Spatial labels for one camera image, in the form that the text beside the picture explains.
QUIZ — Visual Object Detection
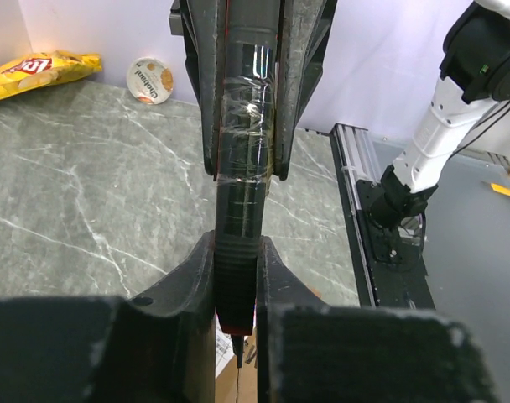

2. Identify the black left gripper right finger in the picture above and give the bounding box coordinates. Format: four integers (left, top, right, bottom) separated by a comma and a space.
256, 238, 499, 402

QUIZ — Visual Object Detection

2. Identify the Chobani yogurt cup right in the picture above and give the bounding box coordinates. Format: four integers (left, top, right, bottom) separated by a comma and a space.
126, 57, 174, 105

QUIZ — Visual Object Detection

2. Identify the yellow Lays chips bag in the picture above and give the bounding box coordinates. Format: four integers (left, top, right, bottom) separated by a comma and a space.
0, 50, 102, 101

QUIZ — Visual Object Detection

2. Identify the brown cardboard express box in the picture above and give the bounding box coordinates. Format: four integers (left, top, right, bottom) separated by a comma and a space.
215, 330, 258, 403

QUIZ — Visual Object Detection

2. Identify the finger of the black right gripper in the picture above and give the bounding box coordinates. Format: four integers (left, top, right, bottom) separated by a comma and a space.
273, 0, 337, 181
179, 0, 226, 176

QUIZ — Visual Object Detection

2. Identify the red black utility knife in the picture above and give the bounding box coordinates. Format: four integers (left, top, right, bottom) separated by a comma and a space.
213, 1, 281, 364

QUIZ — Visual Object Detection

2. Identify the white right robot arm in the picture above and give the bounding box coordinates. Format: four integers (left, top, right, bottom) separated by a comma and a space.
169, 1, 510, 228

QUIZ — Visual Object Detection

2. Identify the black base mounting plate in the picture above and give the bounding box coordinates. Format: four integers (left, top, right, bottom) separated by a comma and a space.
352, 180, 435, 309

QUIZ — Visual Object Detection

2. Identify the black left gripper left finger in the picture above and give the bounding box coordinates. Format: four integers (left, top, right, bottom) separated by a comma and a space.
0, 233, 216, 402

